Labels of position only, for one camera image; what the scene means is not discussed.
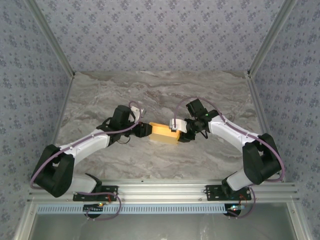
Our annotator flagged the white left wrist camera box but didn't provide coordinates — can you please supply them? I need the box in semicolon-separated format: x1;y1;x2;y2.
129;106;145;123

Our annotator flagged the slotted pale cable duct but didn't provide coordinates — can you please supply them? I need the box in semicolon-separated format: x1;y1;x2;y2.
36;202;229;215

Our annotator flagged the aluminium corner post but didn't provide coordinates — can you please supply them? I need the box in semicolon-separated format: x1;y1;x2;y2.
24;0;76;76
246;0;299;76

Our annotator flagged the yellow paper box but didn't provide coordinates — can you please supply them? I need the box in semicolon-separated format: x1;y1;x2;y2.
148;121;181;146

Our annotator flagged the aluminium crossbar rail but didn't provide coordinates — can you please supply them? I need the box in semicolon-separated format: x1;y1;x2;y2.
27;179;300;204

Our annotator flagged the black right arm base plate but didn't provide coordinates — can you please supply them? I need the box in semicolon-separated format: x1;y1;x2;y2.
205;184;252;202

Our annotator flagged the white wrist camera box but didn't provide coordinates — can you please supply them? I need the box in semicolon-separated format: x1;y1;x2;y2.
169;118;188;134
129;106;145;123

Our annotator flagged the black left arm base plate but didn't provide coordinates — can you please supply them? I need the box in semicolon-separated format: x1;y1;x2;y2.
72;185;119;202

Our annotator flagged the small black controller board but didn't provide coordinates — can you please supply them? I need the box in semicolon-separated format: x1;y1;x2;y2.
226;203;245;216
83;203;104;215

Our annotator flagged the aluminium table side rail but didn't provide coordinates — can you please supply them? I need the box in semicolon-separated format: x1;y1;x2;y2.
246;71;287;183
48;71;76;148

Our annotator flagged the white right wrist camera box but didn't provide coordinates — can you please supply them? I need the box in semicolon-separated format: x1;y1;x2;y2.
169;118;188;134

